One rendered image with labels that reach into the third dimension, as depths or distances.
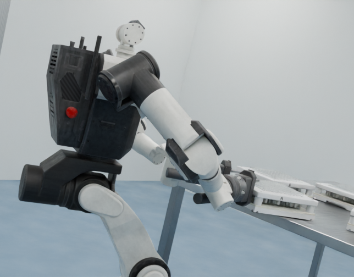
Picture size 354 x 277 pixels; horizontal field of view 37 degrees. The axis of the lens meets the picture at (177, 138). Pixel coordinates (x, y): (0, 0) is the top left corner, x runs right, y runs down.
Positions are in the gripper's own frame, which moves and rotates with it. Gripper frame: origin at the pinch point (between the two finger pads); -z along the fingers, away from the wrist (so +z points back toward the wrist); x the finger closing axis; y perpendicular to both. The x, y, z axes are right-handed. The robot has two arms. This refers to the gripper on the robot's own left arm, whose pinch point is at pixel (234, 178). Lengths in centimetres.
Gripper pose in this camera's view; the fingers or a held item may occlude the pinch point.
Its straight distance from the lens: 193.0
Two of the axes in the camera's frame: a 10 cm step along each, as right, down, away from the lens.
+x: -2.3, 9.7, 0.9
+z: -9.5, -2.0, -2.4
